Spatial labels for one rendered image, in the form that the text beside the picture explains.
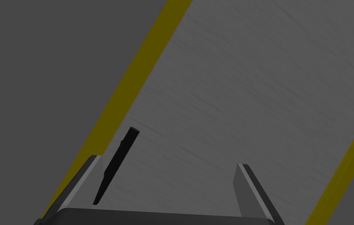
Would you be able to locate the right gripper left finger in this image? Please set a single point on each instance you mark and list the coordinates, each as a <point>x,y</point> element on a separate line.
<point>77,182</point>

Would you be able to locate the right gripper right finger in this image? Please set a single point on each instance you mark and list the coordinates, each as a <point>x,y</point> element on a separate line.
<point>251,191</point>

